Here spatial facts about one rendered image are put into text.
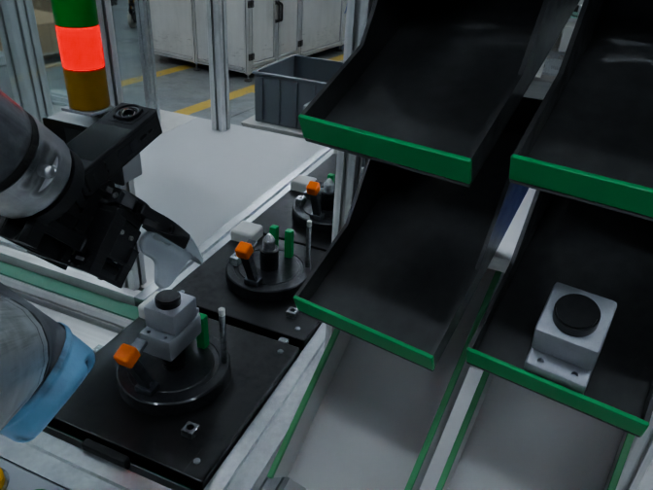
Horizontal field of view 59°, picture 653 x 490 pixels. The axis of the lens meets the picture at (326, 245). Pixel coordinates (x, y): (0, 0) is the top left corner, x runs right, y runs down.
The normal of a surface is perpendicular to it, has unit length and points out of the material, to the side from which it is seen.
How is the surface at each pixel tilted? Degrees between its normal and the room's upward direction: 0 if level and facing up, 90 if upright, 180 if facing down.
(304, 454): 45
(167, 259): 76
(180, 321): 90
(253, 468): 0
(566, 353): 115
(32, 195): 108
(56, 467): 0
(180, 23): 90
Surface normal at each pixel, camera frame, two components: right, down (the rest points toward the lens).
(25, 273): 0.05, -0.86
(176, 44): -0.51, 0.41
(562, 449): -0.35, -0.32
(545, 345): -0.52, 0.73
